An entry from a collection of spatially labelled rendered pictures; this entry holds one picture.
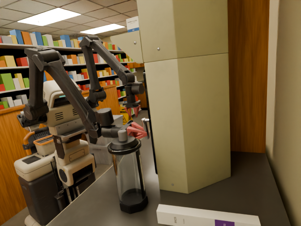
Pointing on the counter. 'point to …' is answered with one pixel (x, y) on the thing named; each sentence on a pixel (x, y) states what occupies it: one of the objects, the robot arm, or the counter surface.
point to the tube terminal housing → (187, 90)
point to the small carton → (133, 24)
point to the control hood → (130, 45)
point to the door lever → (145, 127)
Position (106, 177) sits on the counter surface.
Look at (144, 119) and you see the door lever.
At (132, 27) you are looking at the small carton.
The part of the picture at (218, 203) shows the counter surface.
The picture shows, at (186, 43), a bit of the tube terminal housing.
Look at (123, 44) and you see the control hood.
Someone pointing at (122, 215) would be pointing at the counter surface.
